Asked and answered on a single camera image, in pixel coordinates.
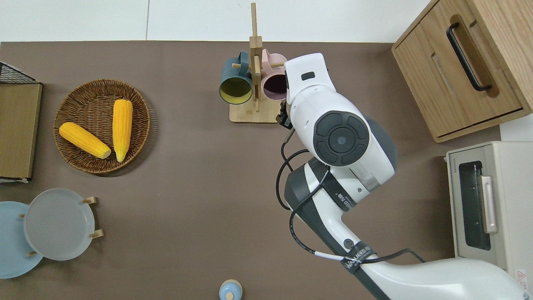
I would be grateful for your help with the wooden plate rack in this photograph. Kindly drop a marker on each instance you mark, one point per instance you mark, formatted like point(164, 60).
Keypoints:
point(96, 233)

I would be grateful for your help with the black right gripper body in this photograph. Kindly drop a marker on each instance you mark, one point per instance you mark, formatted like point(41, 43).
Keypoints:
point(285, 118)

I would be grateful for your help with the wooden mug tree stand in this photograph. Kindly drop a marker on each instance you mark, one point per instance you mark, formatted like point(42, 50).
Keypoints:
point(255, 112)

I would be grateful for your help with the grey plate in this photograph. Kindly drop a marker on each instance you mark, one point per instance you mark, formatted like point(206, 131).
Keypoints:
point(58, 225)

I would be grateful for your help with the brown wicker basket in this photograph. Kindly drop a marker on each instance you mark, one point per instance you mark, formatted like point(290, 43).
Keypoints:
point(87, 104)

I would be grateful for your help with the small blue round bell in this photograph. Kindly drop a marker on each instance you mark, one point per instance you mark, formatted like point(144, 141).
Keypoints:
point(230, 290)

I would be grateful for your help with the dark blue mug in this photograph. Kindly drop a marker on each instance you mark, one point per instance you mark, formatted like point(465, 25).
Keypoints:
point(235, 89)

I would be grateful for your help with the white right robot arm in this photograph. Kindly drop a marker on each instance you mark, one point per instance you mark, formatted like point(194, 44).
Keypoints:
point(345, 104)

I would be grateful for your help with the yellow corn cob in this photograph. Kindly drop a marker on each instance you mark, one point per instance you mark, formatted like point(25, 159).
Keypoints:
point(122, 125)
point(83, 139)

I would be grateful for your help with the white toaster oven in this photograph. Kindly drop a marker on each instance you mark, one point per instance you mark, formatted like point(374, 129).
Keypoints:
point(514, 200)

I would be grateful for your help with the light blue plate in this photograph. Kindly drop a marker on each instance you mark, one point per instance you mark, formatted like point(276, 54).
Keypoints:
point(12, 246)

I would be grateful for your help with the pink mug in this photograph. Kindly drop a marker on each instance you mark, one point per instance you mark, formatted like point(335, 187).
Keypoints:
point(275, 85)

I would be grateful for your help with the wooden cabinet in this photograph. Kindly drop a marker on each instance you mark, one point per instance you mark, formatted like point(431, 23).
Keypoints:
point(449, 71)

